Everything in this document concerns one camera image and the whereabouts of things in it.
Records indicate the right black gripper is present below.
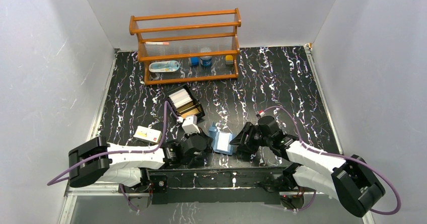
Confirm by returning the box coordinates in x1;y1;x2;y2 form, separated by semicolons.
229;121;272;154

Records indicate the blue card holder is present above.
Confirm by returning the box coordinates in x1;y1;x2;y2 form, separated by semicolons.
208;122;234;156

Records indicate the black card tray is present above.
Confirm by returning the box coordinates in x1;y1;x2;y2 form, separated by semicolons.
167;85;205;118

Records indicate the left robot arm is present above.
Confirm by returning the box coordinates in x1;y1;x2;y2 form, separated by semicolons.
68;132;213;192

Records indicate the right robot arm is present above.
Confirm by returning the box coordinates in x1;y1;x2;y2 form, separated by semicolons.
230;116;386;217

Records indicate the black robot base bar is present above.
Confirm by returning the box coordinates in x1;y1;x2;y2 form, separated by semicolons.
148;167;308;208

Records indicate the white card stack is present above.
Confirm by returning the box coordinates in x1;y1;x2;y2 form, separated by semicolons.
168;88;193;108

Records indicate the small white and yellow box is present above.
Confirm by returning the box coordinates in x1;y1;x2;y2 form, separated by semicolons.
133;126;162;144

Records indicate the yellow and grey sponge block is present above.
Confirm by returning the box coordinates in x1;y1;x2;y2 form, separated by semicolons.
225;55;234;65

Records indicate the toothbrush blister pack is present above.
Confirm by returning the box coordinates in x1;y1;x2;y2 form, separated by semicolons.
149;60;181;73

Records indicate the blue lidded jar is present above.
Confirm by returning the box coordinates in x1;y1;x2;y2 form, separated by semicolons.
199;47;212;67

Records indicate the small blue box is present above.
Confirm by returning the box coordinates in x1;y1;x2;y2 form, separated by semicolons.
188;57;199;66

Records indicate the white and orange tube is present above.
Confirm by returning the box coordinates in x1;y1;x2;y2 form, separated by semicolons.
144;42;170;46

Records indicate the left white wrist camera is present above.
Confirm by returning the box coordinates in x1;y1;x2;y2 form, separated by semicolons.
182;115;200;135

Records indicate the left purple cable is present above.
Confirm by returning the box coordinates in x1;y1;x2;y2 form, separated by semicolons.
47;101;184;213

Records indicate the purple cable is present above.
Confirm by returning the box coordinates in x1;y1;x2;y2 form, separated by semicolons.
258;106;402;216
47;101;184;213

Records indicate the orange wooden wire shelf rack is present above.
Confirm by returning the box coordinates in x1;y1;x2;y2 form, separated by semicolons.
128;8;242;85

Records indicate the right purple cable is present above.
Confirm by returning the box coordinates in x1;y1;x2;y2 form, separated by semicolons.
258;106;402;216

